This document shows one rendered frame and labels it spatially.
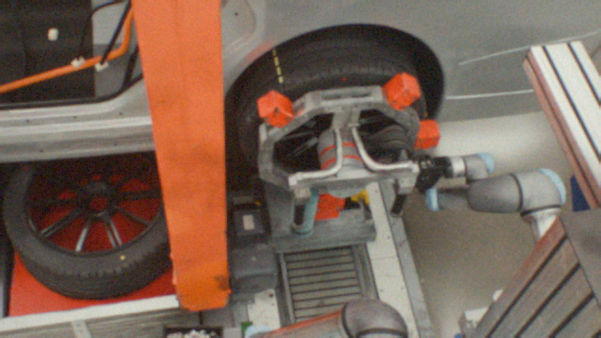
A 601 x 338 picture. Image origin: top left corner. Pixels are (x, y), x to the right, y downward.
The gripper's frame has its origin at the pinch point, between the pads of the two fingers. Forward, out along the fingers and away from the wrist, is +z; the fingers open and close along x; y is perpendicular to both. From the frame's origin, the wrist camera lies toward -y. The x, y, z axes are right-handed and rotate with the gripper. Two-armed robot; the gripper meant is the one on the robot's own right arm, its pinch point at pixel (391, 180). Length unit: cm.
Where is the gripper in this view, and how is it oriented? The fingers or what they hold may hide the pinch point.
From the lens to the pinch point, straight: 259.1
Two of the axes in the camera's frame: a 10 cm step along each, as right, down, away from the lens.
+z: -9.8, 1.4, -1.4
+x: 1.9, 7.4, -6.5
